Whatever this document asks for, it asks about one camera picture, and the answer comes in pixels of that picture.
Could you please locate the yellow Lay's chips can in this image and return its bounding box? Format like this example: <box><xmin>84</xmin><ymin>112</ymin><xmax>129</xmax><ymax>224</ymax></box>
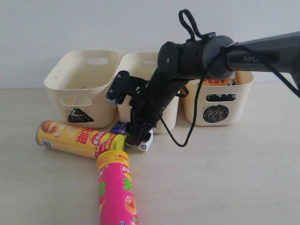
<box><xmin>36</xmin><ymin>120</ymin><xmax>125</xmax><ymax>159</ymax></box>

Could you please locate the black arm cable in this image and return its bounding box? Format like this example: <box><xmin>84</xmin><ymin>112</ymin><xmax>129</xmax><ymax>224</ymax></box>
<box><xmin>140</xmin><ymin>8</ymin><xmax>300</xmax><ymax>148</ymax></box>

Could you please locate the cream bin circle mark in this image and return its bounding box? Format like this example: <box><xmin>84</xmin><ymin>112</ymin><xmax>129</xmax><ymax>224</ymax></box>
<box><xmin>180</xmin><ymin>70</ymin><xmax>255</xmax><ymax>127</ymax></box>

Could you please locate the cream bin triangle mark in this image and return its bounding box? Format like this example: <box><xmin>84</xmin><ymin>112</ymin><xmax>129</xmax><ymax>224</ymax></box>
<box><xmin>44</xmin><ymin>50</ymin><xmax>120</xmax><ymax>128</ymax></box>

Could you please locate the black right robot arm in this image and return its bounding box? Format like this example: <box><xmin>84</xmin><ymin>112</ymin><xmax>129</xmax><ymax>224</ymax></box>
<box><xmin>105</xmin><ymin>32</ymin><xmax>300</xmax><ymax>146</ymax></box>

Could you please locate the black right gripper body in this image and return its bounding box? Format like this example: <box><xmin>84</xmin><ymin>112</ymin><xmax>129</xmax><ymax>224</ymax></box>
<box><xmin>105</xmin><ymin>70</ymin><xmax>162</xmax><ymax>134</ymax></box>

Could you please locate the orange instant noodle bag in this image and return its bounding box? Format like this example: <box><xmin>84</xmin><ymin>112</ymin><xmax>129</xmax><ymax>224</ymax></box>
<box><xmin>202</xmin><ymin>72</ymin><xmax>240</xmax><ymax>86</ymax></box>

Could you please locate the pink Lay's chips can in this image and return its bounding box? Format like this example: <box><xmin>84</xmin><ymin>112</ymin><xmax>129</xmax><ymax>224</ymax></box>
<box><xmin>97</xmin><ymin>150</ymin><xmax>139</xmax><ymax>225</ymax></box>

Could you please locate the cream bin square mark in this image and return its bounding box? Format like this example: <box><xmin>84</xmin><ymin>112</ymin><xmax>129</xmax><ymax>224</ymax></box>
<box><xmin>116</xmin><ymin>52</ymin><xmax>179</xmax><ymax>130</ymax></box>

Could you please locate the white and blue small box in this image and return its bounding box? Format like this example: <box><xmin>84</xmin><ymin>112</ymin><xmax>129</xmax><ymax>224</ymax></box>
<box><xmin>110</xmin><ymin>121</ymin><xmax>154</xmax><ymax>152</ymax></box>

